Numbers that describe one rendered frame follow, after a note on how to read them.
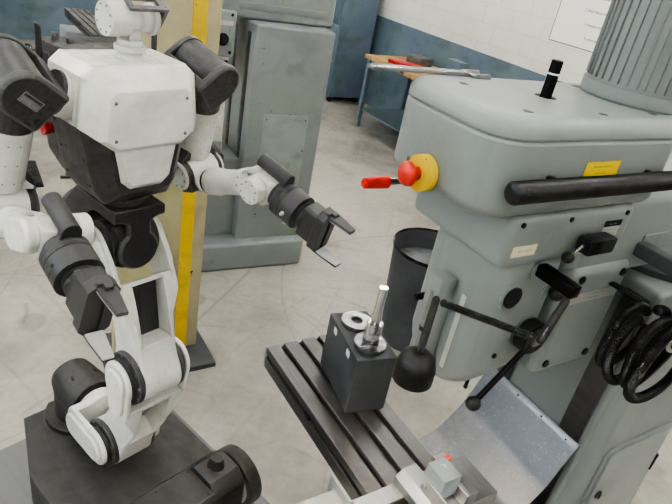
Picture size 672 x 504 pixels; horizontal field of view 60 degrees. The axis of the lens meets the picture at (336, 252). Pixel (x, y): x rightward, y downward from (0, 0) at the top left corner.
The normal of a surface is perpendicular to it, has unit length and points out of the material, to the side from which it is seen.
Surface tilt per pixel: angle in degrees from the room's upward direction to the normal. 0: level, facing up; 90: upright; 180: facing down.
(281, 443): 0
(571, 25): 90
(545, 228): 90
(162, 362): 66
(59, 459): 0
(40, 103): 106
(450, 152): 90
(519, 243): 90
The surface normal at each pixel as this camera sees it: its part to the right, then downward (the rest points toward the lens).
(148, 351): 0.75, 0.27
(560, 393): -0.85, 0.11
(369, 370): 0.33, 0.50
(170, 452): 0.18, -0.87
